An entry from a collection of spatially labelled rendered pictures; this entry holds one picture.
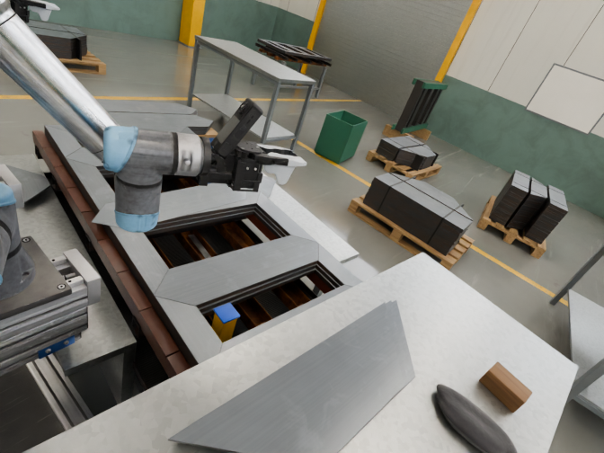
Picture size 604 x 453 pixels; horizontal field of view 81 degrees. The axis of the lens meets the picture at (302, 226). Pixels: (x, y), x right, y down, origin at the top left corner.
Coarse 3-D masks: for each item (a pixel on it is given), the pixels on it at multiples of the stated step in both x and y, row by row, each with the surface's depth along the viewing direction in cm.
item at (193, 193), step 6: (186, 192) 158; (192, 192) 160; (198, 192) 161; (192, 198) 156; (198, 198) 158; (204, 198) 159; (198, 204) 154; (204, 204) 155; (210, 204) 157; (216, 204) 158
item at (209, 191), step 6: (198, 186) 166; (204, 186) 168; (210, 186) 169; (204, 192) 163; (210, 192) 165; (216, 192) 166; (210, 198) 161; (216, 198) 162; (222, 198) 164; (222, 204) 160
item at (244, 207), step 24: (72, 168) 147; (192, 216) 147; (216, 216) 156; (240, 216) 165; (264, 216) 166; (312, 264) 146; (144, 288) 112; (264, 288) 129; (336, 288) 141; (192, 360) 96
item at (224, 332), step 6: (216, 318) 108; (216, 324) 109; (222, 324) 106; (228, 324) 108; (234, 324) 110; (216, 330) 110; (222, 330) 107; (228, 330) 110; (222, 336) 110; (228, 336) 112; (222, 342) 112
